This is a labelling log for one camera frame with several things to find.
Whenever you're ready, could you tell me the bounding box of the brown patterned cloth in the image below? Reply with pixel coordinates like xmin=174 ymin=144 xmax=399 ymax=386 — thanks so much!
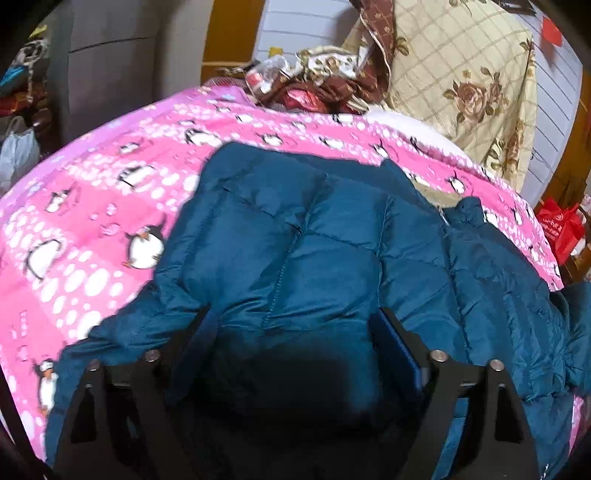
xmin=277 ymin=0 xmax=407 ymax=116

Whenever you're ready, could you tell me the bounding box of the red shopping bag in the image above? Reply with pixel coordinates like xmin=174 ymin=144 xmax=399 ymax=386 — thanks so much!
xmin=536 ymin=196 xmax=587 ymax=266

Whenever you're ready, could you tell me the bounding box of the clear plastic bottle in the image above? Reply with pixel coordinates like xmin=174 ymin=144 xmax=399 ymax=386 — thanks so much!
xmin=245 ymin=55 xmax=296 ymax=95

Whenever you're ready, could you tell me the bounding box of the pink penguin print blanket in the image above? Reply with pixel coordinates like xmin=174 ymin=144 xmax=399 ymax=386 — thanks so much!
xmin=0 ymin=85 xmax=578 ymax=467

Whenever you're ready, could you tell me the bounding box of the red shiny packet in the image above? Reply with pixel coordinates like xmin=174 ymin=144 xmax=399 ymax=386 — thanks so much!
xmin=284 ymin=88 xmax=321 ymax=112

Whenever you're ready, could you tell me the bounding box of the small red flag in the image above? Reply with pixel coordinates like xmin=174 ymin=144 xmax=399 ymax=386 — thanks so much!
xmin=539 ymin=16 xmax=565 ymax=47

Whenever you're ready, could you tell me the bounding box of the white pillow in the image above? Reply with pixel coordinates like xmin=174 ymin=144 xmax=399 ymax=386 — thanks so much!
xmin=367 ymin=108 xmax=469 ymax=155

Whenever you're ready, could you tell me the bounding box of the dark blue puffer jacket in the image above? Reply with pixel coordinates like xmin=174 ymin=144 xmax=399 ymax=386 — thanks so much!
xmin=44 ymin=141 xmax=591 ymax=480

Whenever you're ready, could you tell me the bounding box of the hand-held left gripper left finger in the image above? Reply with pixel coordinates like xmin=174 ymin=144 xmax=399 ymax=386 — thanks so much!
xmin=53 ymin=307 xmax=220 ymax=480

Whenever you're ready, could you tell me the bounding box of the white plastic bag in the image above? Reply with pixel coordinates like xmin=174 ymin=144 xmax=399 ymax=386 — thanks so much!
xmin=0 ymin=115 xmax=42 ymax=195

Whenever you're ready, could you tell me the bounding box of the beige floral checked quilt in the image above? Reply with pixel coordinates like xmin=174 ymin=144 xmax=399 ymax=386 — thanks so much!
xmin=342 ymin=0 xmax=541 ymax=195

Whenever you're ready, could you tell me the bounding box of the colourful ornament bundle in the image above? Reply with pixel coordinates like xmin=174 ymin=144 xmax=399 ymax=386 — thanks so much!
xmin=0 ymin=25 xmax=51 ymax=139

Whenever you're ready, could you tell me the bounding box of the grey refrigerator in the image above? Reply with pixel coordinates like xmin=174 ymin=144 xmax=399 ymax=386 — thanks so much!
xmin=58 ymin=0 xmax=211 ymax=155

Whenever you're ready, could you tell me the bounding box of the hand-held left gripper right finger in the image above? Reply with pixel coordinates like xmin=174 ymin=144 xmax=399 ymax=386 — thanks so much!
xmin=378 ymin=307 xmax=539 ymax=480

